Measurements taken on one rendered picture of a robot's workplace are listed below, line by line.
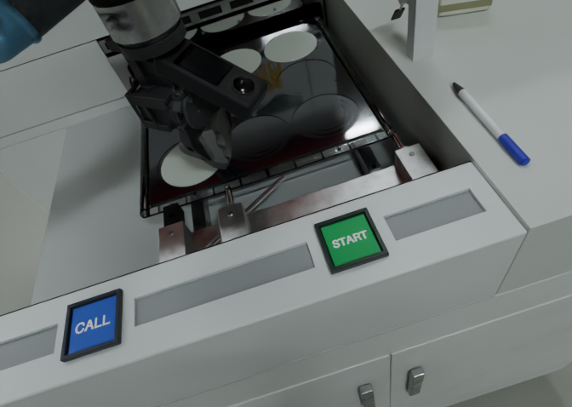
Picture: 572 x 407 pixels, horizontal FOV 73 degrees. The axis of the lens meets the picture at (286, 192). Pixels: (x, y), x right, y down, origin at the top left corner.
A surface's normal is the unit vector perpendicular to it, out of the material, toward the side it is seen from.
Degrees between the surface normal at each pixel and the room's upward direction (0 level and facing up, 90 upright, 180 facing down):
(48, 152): 90
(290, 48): 0
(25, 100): 90
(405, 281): 90
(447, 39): 0
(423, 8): 90
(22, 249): 0
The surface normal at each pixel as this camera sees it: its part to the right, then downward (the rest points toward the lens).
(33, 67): 0.24, 0.72
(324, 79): -0.20, -0.61
